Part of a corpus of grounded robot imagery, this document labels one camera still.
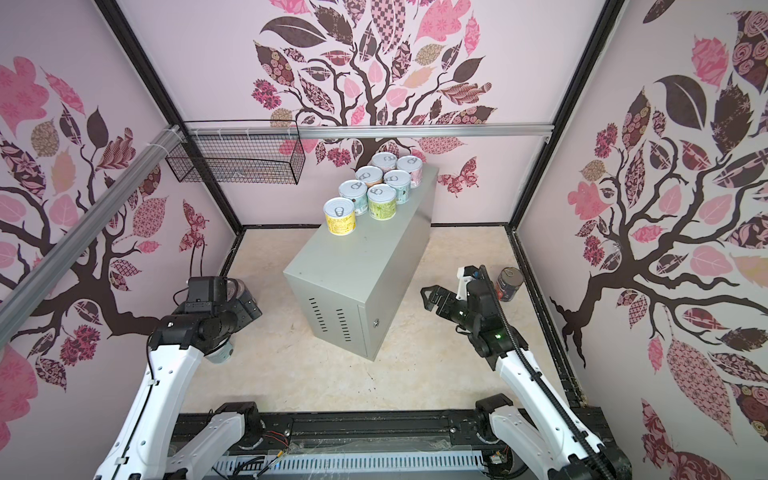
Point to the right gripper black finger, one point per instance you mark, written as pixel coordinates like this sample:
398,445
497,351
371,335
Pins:
437,292
441,306

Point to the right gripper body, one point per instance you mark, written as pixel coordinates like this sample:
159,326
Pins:
468,322

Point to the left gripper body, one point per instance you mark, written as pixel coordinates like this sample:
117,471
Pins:
235,315

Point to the green labelled can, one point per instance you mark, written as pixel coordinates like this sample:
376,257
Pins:
381,202

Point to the grey teal can front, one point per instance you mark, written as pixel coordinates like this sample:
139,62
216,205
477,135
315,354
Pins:
400,182

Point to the yellow labelled can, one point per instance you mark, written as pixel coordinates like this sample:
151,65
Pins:
340,216

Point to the pink white labelled can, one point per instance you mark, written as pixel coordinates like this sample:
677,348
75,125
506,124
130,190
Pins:
413,165

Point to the small light blue can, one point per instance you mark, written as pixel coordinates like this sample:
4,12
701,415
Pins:
356,192

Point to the orange labelled can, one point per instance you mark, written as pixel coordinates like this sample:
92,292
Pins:
369,175

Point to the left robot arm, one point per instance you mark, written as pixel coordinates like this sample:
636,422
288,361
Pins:
173,353

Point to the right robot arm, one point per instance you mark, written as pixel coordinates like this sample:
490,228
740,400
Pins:
544,432

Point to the brown labelled can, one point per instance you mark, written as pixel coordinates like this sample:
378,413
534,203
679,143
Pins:
508,283

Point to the grey metal cabinet box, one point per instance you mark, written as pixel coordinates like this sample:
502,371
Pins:
350,287

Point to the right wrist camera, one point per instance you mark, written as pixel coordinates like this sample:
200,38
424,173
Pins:
465,275

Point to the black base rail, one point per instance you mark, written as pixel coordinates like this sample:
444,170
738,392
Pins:
376,431

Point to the black wire mesh basket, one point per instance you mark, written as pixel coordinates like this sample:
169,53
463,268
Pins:
239,151

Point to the white slotted cable duct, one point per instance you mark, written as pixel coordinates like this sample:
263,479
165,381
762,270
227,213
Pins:
337,465

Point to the back aluminium rail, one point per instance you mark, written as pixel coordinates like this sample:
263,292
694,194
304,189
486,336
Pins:
390,131

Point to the aluminium rail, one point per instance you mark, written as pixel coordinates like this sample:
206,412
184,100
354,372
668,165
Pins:
390,131
18,307

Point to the left aluminium rail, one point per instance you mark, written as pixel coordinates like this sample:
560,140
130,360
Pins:
18,307

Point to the black corner frame post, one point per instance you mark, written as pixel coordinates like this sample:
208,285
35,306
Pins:
123,32

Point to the black right corner post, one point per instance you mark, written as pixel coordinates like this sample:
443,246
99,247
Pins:
598,40

